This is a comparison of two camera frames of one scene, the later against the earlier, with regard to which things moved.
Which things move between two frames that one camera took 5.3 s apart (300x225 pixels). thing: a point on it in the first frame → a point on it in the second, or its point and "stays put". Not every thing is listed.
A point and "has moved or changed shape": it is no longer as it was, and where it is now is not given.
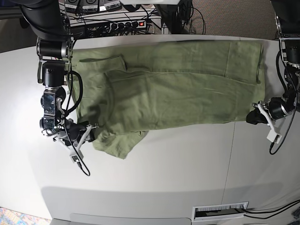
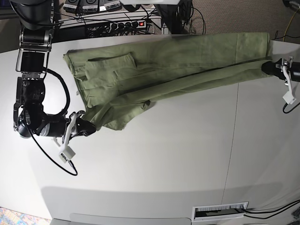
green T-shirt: (127, 91) has moved or changed shape
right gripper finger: (255, 118) → (274, 69)
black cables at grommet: (271, 211) stays put
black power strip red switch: (131, 25) stays put
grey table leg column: (165, 29) stays put
